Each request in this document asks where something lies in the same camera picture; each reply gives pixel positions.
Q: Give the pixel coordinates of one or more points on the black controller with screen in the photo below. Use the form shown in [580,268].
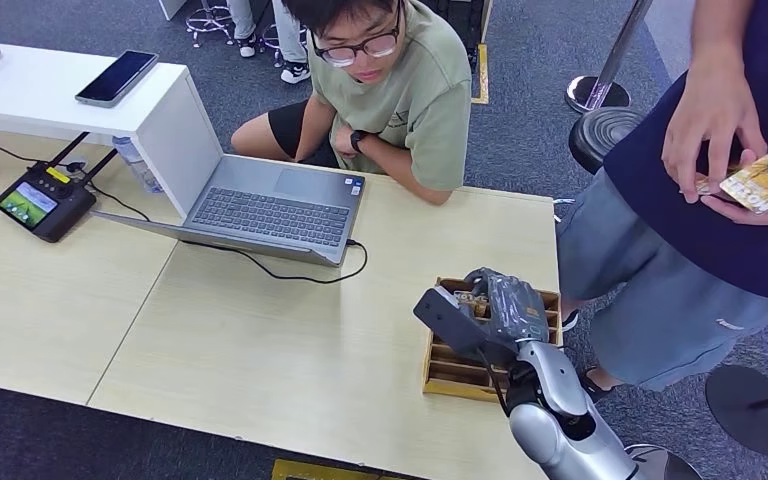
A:
[46,206]

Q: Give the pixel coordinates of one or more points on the background person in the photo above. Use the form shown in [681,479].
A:
[291,40]

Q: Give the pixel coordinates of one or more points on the standing person's right hand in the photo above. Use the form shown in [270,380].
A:
[708,119]

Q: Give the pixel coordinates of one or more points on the clear plastic water bottle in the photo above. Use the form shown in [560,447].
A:
[137,166]

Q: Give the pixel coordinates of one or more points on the black round stool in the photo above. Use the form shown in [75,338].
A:
[596,136]

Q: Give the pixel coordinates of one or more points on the black wristwatch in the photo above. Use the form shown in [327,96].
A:
[357,140]

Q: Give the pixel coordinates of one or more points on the chrome stanchion post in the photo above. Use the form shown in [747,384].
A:
[586,93]

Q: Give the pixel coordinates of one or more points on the dark grey wrist camera box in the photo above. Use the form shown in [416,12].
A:
[450,321]

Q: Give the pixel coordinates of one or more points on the chrome stool base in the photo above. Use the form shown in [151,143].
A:
[270,43]
[208,20]

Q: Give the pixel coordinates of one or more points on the white desk shelf riser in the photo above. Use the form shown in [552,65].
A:
[33,93]

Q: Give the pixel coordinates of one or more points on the yellow floor marker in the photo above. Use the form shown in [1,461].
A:
[318,470]

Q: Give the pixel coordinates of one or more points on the grey open laptop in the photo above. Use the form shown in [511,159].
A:
[271,215]

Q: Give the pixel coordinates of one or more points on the black smartphone with silver edge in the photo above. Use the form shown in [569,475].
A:
[116,78]

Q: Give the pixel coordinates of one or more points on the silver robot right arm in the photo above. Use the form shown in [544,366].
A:
[553,384]

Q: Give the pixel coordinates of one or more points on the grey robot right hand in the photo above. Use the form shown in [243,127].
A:
[513,305]

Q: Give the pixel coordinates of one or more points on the black round stanchion base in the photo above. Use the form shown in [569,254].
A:
[748,417]

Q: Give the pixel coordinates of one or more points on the black rimmed glasses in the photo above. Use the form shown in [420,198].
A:
[341,56]

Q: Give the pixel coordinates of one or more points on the wooden slotted card tray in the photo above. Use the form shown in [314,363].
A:
[453,379]

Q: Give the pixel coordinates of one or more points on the seated person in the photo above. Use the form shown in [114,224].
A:
[417,99]

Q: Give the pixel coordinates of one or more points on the standing person's right forearm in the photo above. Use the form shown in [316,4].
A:
[722,26]

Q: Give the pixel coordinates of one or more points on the standing person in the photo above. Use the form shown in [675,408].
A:
[689,238]

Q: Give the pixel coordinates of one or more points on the white cabinet corner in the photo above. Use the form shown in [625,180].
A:
[170,6]

